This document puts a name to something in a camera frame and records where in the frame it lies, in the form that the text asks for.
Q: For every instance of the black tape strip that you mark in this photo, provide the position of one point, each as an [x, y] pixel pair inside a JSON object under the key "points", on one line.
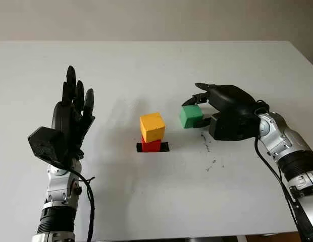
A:
{"points": [[165, 147]]}

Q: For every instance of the green cube block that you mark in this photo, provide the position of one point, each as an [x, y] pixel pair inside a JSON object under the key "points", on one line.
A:
{"points": [[191, 116]]}

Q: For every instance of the red cube block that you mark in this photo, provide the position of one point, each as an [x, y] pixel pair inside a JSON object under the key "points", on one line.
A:
{"points": [[151, 146]]}

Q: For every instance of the yellow cube block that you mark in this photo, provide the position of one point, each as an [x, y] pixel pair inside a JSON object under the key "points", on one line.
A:
{"points": [[151, 126]]}

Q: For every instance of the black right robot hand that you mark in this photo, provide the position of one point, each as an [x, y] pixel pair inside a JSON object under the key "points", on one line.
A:
{"points": [[232, 100]]}

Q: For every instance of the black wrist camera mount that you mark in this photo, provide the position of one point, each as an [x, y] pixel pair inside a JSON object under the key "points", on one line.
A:
{"points": [[45, 143], [232, 128]]}

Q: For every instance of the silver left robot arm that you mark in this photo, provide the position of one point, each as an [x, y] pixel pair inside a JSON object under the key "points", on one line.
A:
{"points": [[60, 191]]}

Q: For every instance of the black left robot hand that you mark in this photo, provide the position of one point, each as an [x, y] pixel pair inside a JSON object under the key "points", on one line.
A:
{"points": [[68, 118]]}

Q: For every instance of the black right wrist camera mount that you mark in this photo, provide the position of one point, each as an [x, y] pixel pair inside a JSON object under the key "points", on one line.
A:
{"points": [[232, 128]]}

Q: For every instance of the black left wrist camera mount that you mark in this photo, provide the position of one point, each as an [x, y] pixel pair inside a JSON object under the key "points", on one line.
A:
{"points": [[45, 143]]}

